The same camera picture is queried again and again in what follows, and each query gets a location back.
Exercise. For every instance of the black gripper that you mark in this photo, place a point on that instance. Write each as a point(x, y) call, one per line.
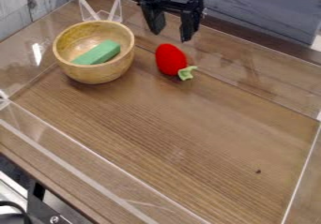
point(188, 8)

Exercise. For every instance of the green rectangular block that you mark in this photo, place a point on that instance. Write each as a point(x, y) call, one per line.
point(100, 54)

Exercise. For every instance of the red felt strawberry toy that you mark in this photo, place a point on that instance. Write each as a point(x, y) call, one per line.
point(171, 62)

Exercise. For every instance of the light brown wooden bowl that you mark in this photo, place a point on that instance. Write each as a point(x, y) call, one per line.
point(80, 38)

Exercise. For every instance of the grey blue sofa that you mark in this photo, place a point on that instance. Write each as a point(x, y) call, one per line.
point(290, 19)

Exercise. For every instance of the black metal table bracket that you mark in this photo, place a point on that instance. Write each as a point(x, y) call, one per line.
point(40, 212)

